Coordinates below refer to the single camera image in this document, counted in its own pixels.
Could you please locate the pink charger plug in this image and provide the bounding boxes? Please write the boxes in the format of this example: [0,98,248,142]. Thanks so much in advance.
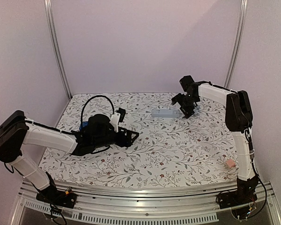
[225,158,236,169]

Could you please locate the left aluminium frame post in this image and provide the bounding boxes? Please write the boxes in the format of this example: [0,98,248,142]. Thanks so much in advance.
[44,0,72,100]

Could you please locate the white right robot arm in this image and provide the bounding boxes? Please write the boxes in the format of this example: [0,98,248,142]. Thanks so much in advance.
[171,75,259,208]

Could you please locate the aluminium front rail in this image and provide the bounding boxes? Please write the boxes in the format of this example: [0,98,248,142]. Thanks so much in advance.
[12,181,281,225]

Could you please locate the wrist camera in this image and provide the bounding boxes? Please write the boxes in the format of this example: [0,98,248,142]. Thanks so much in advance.
[110,108,126,133]
[179,75,194,92]

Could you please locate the dark blue cube socket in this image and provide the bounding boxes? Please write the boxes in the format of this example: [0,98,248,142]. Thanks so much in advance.
[79,121,88,132]

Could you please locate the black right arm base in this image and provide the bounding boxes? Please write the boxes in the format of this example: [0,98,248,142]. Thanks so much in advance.
[215,184,257,209]

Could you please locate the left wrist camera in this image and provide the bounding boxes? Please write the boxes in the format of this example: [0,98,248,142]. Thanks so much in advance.
[110,108,126,133]

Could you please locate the floral patterned table mat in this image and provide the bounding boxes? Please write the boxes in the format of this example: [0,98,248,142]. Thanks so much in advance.
[39,93,238,189]

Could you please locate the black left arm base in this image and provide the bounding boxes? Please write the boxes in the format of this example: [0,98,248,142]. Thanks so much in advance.
[36,186,77,209]

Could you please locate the aluminium frame post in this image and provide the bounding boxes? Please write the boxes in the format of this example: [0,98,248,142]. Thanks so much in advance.
[224,0,248,89]
[44,0,72,100]

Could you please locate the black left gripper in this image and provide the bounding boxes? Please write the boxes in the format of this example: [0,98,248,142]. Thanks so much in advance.
[93,127,139,150]

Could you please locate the light blue power strip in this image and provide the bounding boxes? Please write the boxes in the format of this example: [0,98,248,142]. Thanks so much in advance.
[151,108,181,118]

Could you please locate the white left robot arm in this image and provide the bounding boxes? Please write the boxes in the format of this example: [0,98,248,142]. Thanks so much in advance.
[0,107,139,204]

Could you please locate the right aluminium frame post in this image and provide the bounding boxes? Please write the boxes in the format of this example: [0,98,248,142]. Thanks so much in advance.
[224,0,248,89]

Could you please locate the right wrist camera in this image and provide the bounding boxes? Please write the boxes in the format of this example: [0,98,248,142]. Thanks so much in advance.
[179,75,194,92]

